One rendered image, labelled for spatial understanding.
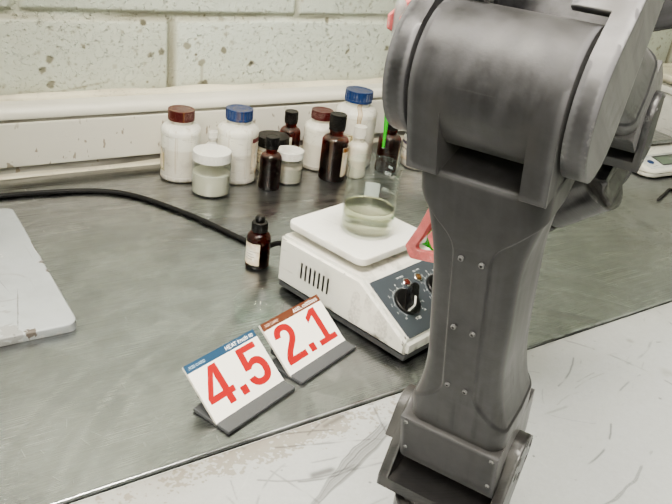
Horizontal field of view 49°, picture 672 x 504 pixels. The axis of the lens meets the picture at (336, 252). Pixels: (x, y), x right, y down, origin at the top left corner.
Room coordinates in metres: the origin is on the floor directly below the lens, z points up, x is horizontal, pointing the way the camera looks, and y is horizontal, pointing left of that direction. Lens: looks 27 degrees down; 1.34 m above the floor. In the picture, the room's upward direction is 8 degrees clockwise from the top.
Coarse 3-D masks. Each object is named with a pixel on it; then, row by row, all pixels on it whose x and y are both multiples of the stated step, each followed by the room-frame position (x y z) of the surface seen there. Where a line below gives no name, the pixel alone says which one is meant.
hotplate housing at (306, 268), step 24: (288, 240) 0.76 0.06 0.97; (288, 264) 0.75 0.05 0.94; (312, 264) 0.72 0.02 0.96; (336, 264) 0.71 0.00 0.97; (384, 264) 0.72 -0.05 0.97; (408, 264) 0.73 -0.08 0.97; (288, 288) 0.75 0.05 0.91; (312, 288) 0.72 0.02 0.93; (336, 288) 0.70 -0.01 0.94; (360, 288) 0.68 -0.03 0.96; (336, 312) 0.70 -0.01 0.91; (360, 312) 0.67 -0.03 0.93; (384, 312) 0.66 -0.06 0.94; (384, 336) 0.65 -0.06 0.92
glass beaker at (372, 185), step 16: (352, 160) 0.78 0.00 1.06; (368, 160) 0.79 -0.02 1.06; (384, 160) 0.79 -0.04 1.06; (352, 176) 0.75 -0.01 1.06; (368, 176) 0.73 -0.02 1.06; (384, 176) 0.73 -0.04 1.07; (400, 176) 0.75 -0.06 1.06; (352, 192) 0.74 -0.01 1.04; (368, 192) 0.73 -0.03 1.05; (384, 192) 0.74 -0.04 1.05; (352, 208) 0.74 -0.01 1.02; (368, 208) 0.73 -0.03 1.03; (384, 208) 0.74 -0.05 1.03; (352, 224) 0.74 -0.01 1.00; (368, 224) 0.73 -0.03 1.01; (384, 224) 0.74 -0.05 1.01
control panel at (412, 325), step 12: (420, 264) 0.74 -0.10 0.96; (432, 264) 0.75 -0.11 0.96; (396, 276) 0.71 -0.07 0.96; (408, 276) 0.72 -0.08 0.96; (384, 288) 0.68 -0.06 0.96; (396, 288) 0.69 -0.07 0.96; (420, 288) 0.71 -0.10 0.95; (384, 300) 0.67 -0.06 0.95; (420, 300) 0.69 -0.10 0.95; (396, 312) 0.66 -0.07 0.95; (420, 312) 0.68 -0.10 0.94; (408, 324) 0.65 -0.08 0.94; (420, 324) 0.66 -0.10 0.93; (408, 336) 0.64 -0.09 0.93
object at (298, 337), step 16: (320, 304) 0.68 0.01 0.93; (288, 320) 0.63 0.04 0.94; (304, 320) 0.65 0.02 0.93; (320, 320) 0.66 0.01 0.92; (272, 336) 0.61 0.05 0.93; (288, 336) 0.62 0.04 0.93; (304, 336) 0.63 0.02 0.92; (320, 336) 0.64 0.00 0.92; (336, 336) 0.66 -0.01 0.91; (288, 352) 0.60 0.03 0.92; (304, 352) 0.61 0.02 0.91
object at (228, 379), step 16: (240, 352) 0.57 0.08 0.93; (256, 352) 0.58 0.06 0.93; (208, 368) 0.54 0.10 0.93; (224, 368) 0.55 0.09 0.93; (240, 368) 0.56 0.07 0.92; (256, 368) 0.57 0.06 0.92; (272, 368) 0.58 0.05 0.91; (208, 384) 0.53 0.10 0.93; (224, 384) 0.54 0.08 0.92; (240, 384) 0.54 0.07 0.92; (256, 384) 0.55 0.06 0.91; (208, 400) 0.51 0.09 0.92; (224, 400) 0.52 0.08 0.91; (240, 400) 0.53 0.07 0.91
